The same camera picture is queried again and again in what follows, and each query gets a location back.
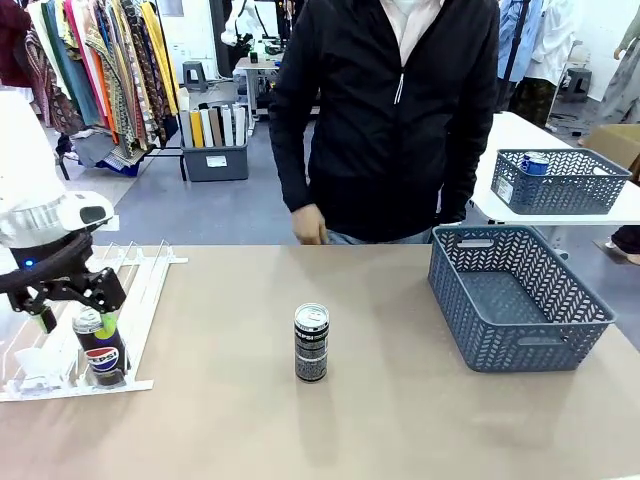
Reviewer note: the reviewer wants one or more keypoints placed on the cardboard box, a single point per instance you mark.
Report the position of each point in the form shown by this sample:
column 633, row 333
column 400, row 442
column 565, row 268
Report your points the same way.
column 617, row 142

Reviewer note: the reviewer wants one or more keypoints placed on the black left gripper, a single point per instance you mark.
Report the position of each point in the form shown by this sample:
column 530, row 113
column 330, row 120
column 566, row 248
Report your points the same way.
column 52, row 262

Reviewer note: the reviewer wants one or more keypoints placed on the white hanging garment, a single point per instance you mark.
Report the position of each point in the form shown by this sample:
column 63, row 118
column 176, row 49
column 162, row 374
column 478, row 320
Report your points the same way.
column 552, row 40

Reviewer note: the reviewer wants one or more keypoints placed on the black stand pole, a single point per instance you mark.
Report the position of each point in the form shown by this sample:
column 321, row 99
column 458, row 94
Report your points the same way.
column 515, row 45

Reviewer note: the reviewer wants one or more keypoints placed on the maroon hanging garment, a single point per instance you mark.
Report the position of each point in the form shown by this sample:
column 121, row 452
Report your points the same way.
column 12, row 40

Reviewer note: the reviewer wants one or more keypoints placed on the mannequin in grey dress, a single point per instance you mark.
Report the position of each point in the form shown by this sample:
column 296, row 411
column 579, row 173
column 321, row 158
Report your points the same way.
column 622, row 80

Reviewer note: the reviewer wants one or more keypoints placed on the person's right forearm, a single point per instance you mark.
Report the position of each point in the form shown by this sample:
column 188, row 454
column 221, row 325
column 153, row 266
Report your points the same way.
column 297, row 170

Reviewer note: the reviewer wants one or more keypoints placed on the person's left forearm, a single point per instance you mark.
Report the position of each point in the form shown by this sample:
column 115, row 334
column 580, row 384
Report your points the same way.
column 465, row 175

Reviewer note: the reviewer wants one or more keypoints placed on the grey plastic lattice basket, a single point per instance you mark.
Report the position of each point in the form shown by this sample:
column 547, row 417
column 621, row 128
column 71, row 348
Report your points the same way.
column 500, row 300

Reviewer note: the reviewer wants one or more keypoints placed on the grey equipment table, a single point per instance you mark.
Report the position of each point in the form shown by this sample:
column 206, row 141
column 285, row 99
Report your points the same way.
column 257, row 75

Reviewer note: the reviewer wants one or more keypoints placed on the yellow hanging garment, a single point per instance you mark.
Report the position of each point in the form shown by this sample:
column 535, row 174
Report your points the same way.
column 160, row 60

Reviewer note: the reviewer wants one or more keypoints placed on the white side table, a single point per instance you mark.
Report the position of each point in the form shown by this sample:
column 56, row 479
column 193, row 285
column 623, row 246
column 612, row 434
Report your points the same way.
column 510, row 135

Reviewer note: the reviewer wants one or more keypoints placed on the patterned hanging garment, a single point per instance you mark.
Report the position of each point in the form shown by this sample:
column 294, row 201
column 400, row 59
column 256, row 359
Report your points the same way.
column 112, row 75

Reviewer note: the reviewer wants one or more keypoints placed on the white material roll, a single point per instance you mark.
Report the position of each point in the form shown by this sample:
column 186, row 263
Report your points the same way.
column 206, row 127
column 240, row 126
column 228, row 126

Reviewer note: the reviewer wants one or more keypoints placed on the person's right hand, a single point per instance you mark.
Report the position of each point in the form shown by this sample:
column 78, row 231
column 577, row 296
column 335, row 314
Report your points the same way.
column 310, row 227

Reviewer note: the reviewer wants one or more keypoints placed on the black patterned Pepsi can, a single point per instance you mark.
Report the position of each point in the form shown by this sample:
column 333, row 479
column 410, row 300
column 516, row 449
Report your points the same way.
column 311, row 350

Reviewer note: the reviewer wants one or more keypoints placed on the grey plastic stool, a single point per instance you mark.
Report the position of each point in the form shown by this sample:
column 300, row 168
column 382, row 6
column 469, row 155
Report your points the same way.
column 576, row 85
column 195, row 75

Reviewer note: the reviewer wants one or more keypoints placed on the black Pepsi can lime accent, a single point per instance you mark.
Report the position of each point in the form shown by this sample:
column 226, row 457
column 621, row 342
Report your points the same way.
column 105, row 360

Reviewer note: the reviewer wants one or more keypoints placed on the brown material roll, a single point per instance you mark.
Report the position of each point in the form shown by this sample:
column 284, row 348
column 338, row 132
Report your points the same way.
column 216, row 127

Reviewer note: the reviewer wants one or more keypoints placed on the teal hanging garment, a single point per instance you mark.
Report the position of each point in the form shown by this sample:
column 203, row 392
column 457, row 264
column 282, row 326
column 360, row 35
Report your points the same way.
column 70, row 75

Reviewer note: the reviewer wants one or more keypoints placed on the person in black jacket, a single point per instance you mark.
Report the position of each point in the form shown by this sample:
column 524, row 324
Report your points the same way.
column 385, row 125

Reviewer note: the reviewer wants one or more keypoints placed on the dark patterned skirt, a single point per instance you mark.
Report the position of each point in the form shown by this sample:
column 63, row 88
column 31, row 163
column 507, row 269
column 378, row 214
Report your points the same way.
column 535, row 102

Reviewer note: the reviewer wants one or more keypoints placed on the grey basket with white label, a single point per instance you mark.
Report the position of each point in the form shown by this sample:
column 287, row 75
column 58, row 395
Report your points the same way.
column 565, row 190

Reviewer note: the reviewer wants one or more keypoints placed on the yellow material roll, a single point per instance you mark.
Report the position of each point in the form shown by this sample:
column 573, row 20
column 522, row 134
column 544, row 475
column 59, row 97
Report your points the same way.
column 197, row 127

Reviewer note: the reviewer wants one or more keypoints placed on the grey storage bin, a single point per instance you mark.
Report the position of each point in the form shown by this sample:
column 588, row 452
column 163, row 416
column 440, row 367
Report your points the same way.
column 215, row 162

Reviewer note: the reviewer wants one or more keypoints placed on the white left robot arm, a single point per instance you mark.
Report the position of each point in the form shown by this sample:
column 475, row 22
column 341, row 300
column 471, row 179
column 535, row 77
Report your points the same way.
column 25, row 160

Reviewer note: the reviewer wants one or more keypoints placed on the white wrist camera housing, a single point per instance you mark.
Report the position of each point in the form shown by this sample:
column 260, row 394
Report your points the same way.
column 82, row 212

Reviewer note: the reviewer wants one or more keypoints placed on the blue Pocari Sweat can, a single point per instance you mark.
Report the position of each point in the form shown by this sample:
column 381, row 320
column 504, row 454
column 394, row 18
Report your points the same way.
column 528, row 159
column 539, row 166

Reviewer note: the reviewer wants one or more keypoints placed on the light blue hanging shirt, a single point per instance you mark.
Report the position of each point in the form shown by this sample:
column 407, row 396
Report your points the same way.
column 510, row 30

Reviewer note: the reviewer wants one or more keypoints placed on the cloth pile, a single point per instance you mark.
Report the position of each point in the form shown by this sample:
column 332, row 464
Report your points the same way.
column 107, row 152

